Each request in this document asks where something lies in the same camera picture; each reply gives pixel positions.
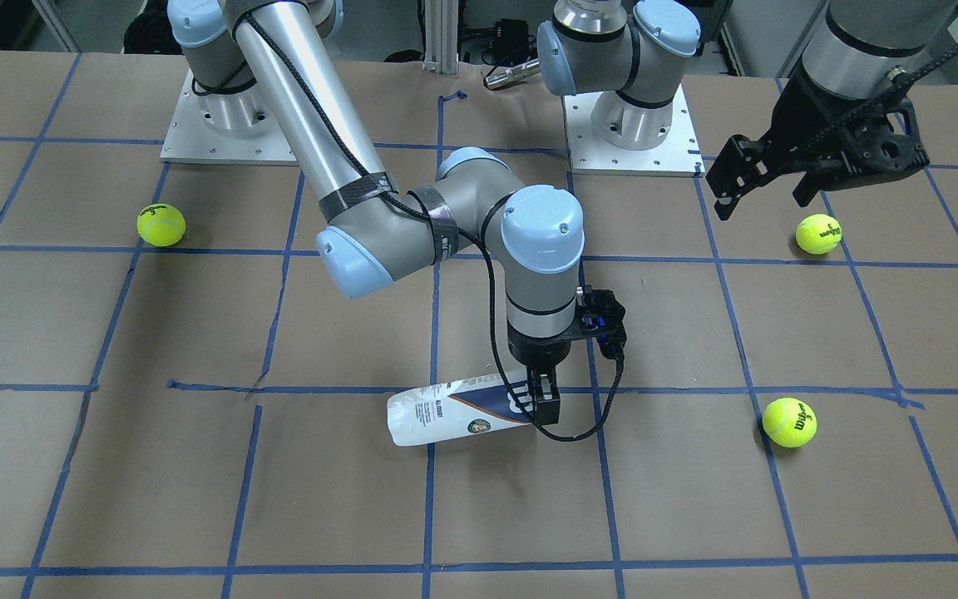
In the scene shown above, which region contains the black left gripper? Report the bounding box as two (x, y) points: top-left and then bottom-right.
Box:
(706, 79), (929, 221)

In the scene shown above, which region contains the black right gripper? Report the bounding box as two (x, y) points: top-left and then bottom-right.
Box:
(508, 287), (627, 425)

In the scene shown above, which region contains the clear tennis ball can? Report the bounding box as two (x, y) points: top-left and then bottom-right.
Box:
(387, 373), (529, 447)

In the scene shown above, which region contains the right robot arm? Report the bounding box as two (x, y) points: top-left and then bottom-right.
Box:
(167, 1), (627, 433)

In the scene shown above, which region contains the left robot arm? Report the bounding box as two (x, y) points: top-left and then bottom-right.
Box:
(537, 1), (957, 220)

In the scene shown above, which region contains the tennis ball front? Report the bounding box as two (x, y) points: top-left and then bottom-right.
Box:
(762, 397), (818, 448)

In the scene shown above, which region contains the tennis ball near base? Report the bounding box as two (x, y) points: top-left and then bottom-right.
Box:
(136, 202), (186, 247)

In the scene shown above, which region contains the silver flashlight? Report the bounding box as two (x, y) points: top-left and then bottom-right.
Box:
(483, 58), (541, 91)

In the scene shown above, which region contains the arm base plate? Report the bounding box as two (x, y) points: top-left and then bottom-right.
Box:
(562, 87), (704, 177)
(160, 72), (298, 166)

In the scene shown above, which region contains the aluminium frame post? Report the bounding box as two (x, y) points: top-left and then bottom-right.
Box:
(421, 0), (460, 77)

